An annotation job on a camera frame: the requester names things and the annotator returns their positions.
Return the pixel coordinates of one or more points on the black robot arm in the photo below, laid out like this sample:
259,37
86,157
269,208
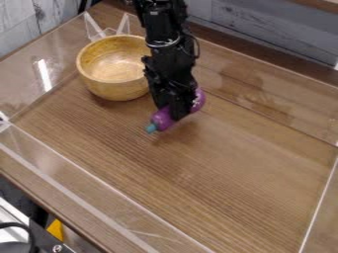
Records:
164,20

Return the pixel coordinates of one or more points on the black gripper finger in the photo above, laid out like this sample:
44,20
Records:
161,94
181,101

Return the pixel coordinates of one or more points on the black base with screw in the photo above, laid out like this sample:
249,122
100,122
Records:
73,244

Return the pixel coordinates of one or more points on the light wooden bowl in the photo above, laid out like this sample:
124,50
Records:
112,69

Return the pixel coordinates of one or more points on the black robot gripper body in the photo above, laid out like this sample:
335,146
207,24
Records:
169,66

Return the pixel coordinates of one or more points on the yellow tag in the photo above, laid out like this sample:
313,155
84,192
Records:
56,230

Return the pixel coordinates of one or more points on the purple toy eggplant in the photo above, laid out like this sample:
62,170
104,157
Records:
161,119

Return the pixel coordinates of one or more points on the clear acrylic tray walls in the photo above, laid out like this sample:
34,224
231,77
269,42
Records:
239,180

